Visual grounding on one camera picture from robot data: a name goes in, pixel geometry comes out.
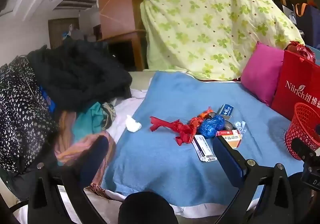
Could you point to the white tissue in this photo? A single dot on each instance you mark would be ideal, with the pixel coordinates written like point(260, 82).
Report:
point(132, 125)

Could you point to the blue blanket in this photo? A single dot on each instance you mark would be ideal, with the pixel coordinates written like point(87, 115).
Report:
point(162, 164)

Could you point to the black white floral garment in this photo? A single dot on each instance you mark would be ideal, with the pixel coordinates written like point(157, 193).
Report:
point(20, 119)

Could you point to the red plastic bag in paper bag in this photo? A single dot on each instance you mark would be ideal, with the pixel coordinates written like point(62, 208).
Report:
point(301, 50)

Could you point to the blue cloth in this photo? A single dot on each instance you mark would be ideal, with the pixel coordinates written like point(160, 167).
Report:
point(46, 100)

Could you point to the orange snack wrapper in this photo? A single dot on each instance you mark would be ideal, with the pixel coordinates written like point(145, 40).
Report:
point(200, 120)

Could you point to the orange and white medicine box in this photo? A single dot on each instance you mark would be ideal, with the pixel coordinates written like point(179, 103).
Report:
point(233, 140)

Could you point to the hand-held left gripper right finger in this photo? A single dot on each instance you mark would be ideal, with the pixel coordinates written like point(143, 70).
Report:
point(226, 161)

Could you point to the green clover print blanket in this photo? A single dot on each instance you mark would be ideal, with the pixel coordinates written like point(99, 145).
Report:
point(212, 26)

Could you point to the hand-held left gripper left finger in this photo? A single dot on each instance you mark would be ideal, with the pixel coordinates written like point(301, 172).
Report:
point(96, 156)

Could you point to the red plastic bag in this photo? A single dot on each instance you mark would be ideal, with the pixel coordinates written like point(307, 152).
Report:
point(183, 130)
point(301, 50)

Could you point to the clear plastic wrapper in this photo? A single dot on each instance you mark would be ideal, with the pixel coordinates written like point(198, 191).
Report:
point(240, 126)

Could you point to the blue toothpaste box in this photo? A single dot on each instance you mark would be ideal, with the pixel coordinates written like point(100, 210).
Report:
point(226, 110)

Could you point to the white and blue medicine box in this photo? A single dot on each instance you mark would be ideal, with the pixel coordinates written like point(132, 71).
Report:
point(201, 147)

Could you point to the red paper shopping bag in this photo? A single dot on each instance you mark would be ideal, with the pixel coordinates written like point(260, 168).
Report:
point(295, 81)

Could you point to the wooden cabinet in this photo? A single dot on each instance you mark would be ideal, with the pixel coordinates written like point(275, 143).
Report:
point(138, 48)

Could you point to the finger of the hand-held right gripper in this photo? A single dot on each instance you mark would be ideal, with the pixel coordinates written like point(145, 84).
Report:
point(301, 147)

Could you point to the pink pillow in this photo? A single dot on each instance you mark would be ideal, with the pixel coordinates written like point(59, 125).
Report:
point(262, 73)

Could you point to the green brown patterned scarf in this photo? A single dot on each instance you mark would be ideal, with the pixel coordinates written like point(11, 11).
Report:
point(108, 114)

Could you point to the blue plastic bag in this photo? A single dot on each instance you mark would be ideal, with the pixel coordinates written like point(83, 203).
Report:
point(211, 126)

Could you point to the teal cloth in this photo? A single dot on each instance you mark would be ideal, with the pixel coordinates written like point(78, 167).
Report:
point(87, 124)

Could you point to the red plastic mesh basket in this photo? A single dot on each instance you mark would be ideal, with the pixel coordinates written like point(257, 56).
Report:
point(302, 124)

